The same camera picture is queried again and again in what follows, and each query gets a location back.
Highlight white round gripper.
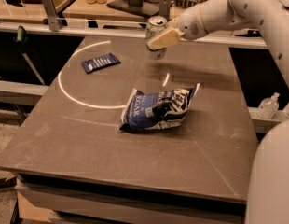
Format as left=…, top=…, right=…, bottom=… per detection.
left=147, top=7, right=208, bottom=50

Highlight green white 7up can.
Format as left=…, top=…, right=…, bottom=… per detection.
left=144, top=15, right=169, bottom=61

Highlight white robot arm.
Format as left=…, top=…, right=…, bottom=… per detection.
left=148, top=0, right=289, bottom=224

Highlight blue rxbar blueberry wrapper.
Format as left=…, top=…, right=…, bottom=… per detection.
left=81, top=53, right=120, bottom=74

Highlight black monitor stand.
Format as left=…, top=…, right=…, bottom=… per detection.
left=107, top=0, right=159, bottom=18

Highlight blue white chip bag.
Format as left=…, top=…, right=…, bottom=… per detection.
left=118, top=83, right=200, bottom=131

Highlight clear sanitizer bottle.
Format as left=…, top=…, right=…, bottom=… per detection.
left=256, top=92, right=280, bottom=119

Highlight right metal bracket post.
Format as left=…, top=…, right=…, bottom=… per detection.
left=158, top=0, right=171, bottom=21

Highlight metal bracket post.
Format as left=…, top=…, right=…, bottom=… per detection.
left=41, top=0, right=62, bottom=32
left=158, top=0, right=171, bottom=21

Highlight power strip with cables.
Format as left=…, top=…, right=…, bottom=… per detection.
left=174, top=0, right=199, bottom=8

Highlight left metal bracket post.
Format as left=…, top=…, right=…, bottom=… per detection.
left=41, top=0, right=62, bottom=32

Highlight metal rail bar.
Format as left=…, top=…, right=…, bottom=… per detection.
left=0, top=21, right=269, bottom=50

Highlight green handled tool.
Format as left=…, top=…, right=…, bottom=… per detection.
left=13, top=25, right=45, bottom=85

